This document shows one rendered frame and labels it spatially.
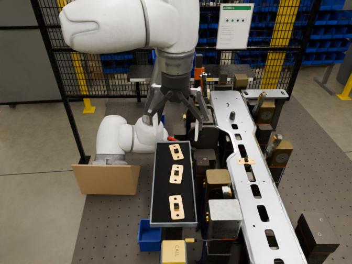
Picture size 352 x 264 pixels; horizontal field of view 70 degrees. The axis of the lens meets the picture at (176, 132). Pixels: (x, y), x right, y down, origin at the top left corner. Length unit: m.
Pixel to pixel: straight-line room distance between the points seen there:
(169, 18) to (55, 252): 1.93
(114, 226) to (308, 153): 1.27
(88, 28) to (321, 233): 0.92
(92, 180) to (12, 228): 1.20
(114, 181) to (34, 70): 2.27
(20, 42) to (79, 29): 2.77
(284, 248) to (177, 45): 0.74
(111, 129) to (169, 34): 0.89
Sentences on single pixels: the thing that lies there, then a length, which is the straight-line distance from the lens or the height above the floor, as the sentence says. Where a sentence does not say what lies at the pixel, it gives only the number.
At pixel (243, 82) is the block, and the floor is 1.04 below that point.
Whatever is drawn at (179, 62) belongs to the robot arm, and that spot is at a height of 1.59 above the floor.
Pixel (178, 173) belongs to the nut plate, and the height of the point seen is 1.17.
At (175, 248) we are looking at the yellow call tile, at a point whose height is 1.16.
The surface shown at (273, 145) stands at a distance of 1.25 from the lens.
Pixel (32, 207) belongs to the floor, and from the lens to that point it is 2.54.
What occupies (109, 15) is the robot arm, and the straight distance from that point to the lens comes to 0.54.
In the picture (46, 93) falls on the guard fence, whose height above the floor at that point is 0.27.
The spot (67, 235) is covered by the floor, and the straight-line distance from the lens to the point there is 2.25.
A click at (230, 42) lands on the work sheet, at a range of 1.98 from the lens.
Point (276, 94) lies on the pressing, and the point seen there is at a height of 1.00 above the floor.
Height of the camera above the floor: 1.83
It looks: 38 degrees down
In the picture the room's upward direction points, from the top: straight up
